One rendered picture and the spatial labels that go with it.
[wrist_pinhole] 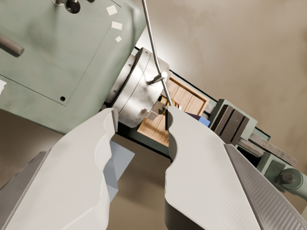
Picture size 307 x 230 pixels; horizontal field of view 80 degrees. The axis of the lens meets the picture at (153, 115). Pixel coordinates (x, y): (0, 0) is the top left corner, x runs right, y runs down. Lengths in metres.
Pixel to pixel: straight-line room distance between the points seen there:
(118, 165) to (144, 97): 0.66
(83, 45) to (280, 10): 2.64
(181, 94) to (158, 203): 1.56
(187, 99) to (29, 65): 0.78
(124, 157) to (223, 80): 1.55
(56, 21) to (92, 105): 0.25
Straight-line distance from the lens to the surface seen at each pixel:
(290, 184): 1.44
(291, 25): 3.08
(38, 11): 0.66
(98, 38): 0.62
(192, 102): 1.11
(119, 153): 1.19
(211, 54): 2.25
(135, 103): 0.65
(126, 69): 0.69
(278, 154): 1.67
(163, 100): 0.80
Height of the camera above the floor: 1.86
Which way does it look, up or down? 72 degrees down
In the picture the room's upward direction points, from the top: 116 degrees clockwise
